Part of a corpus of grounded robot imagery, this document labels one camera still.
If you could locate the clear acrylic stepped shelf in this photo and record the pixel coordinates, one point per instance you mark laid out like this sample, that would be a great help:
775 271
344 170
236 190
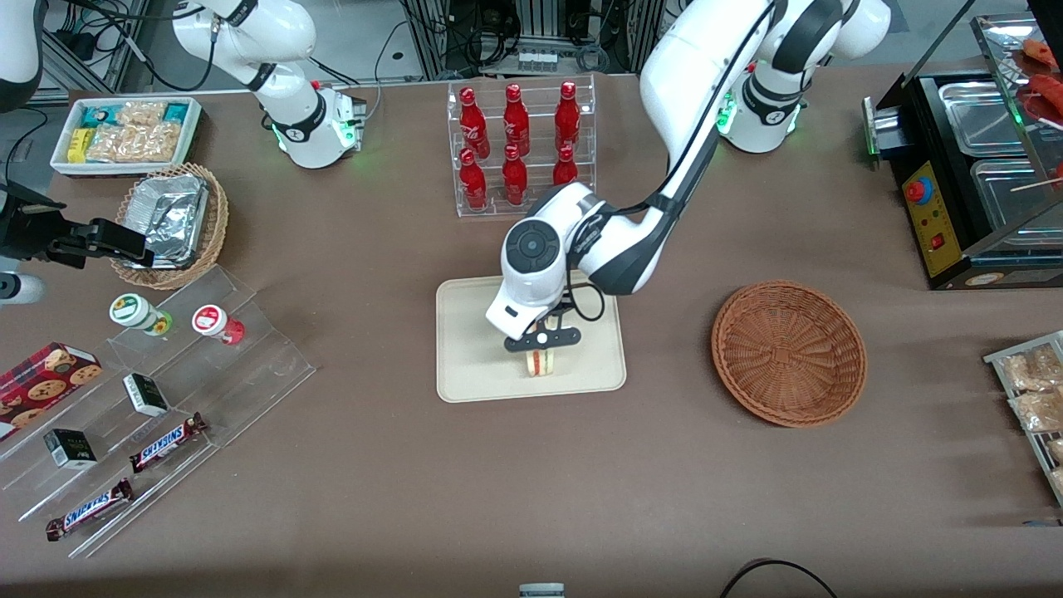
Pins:
249 374

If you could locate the teal snack pack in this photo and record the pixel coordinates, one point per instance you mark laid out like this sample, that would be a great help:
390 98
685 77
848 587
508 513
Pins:
176 111
98 113

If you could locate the white plastic bin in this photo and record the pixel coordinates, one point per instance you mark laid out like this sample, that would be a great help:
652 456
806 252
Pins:
193 133

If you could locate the aluminium foil container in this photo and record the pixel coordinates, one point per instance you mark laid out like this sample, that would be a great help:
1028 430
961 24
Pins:
170 216

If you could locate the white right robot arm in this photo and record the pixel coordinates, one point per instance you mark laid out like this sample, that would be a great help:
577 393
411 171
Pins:
309 133

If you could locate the small black box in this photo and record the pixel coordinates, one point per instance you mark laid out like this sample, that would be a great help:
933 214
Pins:
145 394
71 448

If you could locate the snickers chocolate bar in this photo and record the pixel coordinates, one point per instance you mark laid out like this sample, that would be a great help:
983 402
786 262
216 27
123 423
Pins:
87 510
166 443

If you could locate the triangular sandwich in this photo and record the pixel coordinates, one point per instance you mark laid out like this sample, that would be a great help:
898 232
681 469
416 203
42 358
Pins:
541 364

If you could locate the clear acrylic bottle rack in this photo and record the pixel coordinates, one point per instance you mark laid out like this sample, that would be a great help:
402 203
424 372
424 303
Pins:
498 212

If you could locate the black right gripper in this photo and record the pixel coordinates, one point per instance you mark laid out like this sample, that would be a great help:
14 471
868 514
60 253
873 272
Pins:
31 232

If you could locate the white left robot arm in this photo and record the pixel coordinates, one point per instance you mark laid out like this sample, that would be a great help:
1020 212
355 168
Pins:
689 83

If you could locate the red lid yogurt cup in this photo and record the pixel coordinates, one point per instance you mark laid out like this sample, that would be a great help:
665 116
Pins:
212 321

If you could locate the red cookie box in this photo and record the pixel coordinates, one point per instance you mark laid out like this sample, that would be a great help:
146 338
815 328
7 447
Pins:
41 384

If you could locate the small clear peanut bag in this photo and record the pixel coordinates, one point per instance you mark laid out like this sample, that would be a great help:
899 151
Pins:
143 111

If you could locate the yellow snack pack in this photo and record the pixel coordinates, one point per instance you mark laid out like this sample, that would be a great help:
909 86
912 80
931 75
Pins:
77 144

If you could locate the beige plastic tray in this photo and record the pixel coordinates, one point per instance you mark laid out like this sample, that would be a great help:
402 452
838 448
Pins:
469 349

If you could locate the red sausage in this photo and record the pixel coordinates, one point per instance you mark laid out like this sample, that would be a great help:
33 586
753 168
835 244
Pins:
1043 51
1048 88

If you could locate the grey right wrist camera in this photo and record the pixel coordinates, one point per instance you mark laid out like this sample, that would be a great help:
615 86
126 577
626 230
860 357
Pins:
21 288

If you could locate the brown wicker basket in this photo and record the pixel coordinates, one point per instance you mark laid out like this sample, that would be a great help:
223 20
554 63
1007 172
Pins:
789 353

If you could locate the light wicker basket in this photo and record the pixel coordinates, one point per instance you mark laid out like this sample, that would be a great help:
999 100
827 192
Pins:
217 216

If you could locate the aluminium frame rack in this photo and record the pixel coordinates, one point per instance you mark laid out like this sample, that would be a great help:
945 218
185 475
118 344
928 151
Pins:
540 21

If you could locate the clear bag of snacks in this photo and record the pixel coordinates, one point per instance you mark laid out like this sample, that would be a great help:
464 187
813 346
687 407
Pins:
1059 480
1057 449
1031 370
1040 411

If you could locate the red cola bottle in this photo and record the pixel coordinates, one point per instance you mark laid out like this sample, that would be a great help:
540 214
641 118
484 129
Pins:
515 181
567 120
516 123
472 124
472 184
565 169

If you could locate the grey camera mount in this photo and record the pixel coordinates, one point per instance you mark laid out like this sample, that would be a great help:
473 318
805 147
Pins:
541 591

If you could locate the wooden skewer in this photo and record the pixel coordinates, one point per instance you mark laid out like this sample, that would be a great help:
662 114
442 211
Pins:
1038 184

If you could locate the green lid yogurt cup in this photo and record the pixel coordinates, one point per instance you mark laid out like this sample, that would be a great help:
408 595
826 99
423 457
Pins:
133 311

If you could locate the black food warmer machine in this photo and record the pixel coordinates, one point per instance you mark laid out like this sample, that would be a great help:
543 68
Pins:
938 232

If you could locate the large clear peanut bag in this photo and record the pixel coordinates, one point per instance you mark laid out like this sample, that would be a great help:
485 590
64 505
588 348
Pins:
137 144

